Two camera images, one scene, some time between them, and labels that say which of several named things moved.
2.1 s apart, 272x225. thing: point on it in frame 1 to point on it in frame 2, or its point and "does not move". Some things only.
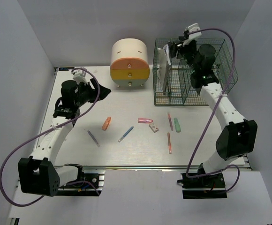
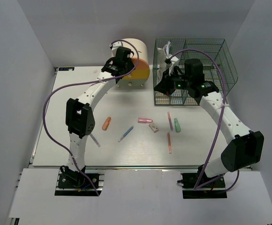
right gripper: (173, 48) to (165, 86)
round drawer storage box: (129, 66) does not move
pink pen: (170, 121) does not move
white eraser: (153, 128) does not move
